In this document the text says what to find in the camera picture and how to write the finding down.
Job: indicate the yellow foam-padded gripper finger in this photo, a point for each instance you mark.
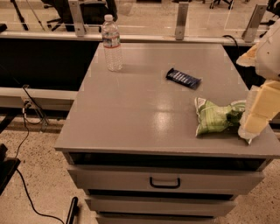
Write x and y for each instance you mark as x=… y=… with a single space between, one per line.
x=262 y=105

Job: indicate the clear plastic water bottle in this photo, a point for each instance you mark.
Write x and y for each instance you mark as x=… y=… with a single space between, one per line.
x=111 y=44

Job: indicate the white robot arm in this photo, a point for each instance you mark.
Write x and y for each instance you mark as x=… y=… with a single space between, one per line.
x=265 y=55

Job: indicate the green chip bag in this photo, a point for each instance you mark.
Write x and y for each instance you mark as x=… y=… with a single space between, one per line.
x=213 y=118

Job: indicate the dark blue snack bar wrapper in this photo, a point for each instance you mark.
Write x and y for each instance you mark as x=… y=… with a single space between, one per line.
x=182 y=78

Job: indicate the grey drawer cabinet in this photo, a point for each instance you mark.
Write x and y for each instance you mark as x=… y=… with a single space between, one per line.
x=127 y=126

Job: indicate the black office chair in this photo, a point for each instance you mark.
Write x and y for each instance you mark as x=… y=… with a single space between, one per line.
x=93 y=12

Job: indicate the black cylinder on floor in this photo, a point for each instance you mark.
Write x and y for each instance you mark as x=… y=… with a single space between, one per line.
x=73 y=210

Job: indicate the black equipment at left edge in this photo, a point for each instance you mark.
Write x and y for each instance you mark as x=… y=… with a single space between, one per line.
x=8 y=166

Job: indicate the right metal railing bracket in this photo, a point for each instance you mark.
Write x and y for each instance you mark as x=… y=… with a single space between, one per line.
x=254 y=22

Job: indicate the metal railing bracket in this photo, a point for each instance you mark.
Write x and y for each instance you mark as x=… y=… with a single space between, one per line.
x=75 y=8
x=181 y=20
x=254 y=22

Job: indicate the middle metal railing bracket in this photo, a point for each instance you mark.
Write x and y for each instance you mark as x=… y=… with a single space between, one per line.
x=181 y=20

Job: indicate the black drawer handle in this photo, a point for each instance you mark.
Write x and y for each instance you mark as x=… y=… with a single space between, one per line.
x=165 y=184

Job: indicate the left metal railing bracket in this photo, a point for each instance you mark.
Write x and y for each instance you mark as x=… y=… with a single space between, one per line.
x=75 y=8

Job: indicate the wall outlet with plugs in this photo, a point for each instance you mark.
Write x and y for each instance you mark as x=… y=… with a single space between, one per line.
x=27 y=103

